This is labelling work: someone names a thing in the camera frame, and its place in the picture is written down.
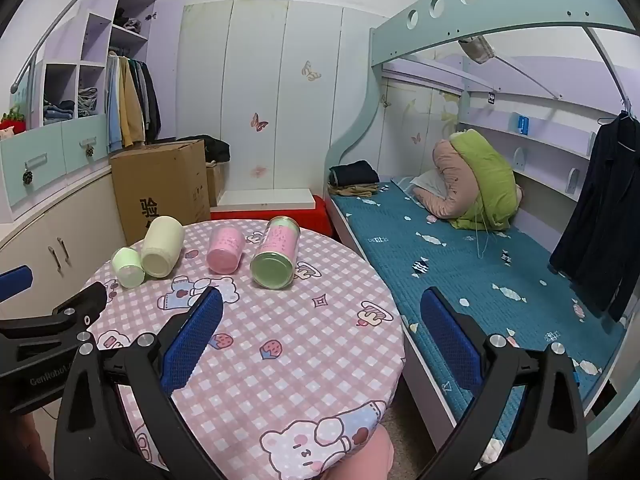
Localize small cardboard box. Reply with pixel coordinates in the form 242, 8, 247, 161
206, 160, 227, 207

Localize hanging black jacket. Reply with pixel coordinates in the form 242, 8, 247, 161
549, 110, 640, 323

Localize hanging dark clothes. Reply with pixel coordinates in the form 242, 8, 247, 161
136, 60, 162, 144

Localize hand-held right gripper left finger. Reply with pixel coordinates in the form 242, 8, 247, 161
54, 286, 236, 480

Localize lilac white shelf unit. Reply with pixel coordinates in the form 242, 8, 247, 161
30, 0, 186, 151

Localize hanging yellow jacket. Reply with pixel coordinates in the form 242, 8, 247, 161
120, 57, 146, 149

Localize lilac bed shelf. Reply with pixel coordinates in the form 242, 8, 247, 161
457, 55, 601, 196

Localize tall green-lidded clear cup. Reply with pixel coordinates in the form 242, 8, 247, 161
250, 216, 301, 291

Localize large cardboard box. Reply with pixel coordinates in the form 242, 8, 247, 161
110, 139, 212, 245

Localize grey pouch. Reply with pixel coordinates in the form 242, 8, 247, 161
459, 35, 496, 65

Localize white board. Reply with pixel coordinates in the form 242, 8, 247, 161
215, 188, 315, 211

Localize white pillow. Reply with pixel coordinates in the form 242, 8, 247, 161
410, 169, 447, 207

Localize green and pink quilt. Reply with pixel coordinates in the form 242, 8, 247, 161
432, 130, 523, 233

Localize pink checked cartoon tablecloth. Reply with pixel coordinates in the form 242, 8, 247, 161
82, 219, 405, 480

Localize pink cup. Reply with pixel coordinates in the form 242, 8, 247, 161
206, 226, 246, 275

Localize small light green cup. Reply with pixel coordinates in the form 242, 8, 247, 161
111, 246, 146, 289

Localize white wardrobe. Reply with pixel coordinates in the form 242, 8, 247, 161
180, 0, 386, 206

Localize cream yellow cup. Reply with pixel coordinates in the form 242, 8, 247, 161
141, 216, 185, 278

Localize person's left forearm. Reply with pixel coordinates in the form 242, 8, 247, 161
0, 407, 54, 480

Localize folded black clothes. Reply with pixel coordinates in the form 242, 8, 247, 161
328, 161, 380, 187

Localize beige low cabinet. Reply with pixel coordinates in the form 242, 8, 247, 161
0, 170, 132, 311

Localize red flower plant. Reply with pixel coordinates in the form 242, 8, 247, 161
0, 106, 26, 136

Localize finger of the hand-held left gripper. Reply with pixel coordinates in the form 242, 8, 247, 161
0, 282, 108, 361
0, 266, 34, 304

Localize grey metal handrail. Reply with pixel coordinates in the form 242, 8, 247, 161
10, 0, 169, 95

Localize hanging light blue shirt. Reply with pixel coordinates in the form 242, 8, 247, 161
106, 55, 124, 153

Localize blue candy print mattress sheet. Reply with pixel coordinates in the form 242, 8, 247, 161
330, 180, 626, 451

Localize teal drawer unit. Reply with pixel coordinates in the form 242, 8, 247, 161
0, 110, 114, 224

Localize folded tan clothes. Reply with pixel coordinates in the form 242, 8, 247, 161
330, 183, 381, 199

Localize dark grey clothes pile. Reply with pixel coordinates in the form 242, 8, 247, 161
114, 7, 144, 34

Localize teal bunk bed frame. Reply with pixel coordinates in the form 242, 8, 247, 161
324, 0, 640, 461

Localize black bag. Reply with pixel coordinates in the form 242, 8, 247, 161
177, 135, 231, 164

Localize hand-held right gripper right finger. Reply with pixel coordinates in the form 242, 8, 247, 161
420, 286, 590, 480

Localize person's pink pants leg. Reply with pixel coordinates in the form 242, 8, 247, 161
320, 427, 394, 480

